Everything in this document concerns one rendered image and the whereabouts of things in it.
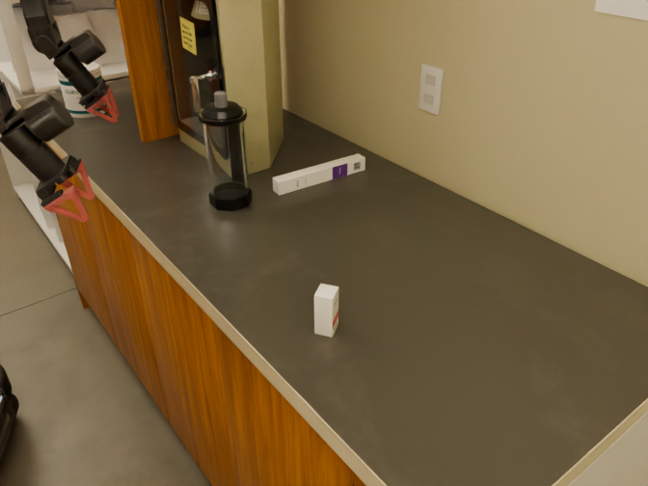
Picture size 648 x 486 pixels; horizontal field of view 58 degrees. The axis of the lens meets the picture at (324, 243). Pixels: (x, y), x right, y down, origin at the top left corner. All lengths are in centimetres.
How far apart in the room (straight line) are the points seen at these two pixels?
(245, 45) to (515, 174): 70
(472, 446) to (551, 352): 26
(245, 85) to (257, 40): 11
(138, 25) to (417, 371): 120
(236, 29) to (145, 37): 39
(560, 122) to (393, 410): 71
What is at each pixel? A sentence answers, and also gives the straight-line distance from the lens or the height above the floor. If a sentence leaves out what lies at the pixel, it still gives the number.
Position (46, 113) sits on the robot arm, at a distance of 119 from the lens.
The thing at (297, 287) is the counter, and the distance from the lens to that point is 114.
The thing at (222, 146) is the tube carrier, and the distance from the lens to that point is 133.
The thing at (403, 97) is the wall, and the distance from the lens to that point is 160.
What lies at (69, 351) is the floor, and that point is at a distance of 258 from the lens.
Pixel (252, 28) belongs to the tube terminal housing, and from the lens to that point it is 147.
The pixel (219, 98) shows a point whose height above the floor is 120.
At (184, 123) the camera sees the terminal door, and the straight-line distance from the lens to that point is 172.
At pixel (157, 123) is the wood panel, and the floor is 99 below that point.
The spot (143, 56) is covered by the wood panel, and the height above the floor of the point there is 119.
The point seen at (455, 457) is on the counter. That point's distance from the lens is 88.
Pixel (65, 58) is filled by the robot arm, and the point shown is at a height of 122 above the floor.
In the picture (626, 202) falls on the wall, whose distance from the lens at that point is 129.
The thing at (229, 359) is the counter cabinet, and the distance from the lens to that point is 124.
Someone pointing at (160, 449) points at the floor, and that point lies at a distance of 213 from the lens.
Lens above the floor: 163
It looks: 33 degrees down
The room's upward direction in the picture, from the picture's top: straight up
